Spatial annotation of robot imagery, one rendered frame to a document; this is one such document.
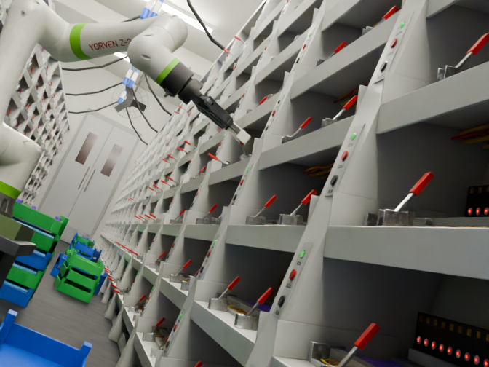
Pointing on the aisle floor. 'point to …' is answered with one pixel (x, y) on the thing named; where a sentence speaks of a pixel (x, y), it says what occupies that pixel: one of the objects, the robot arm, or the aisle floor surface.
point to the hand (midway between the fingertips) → (238, 133)
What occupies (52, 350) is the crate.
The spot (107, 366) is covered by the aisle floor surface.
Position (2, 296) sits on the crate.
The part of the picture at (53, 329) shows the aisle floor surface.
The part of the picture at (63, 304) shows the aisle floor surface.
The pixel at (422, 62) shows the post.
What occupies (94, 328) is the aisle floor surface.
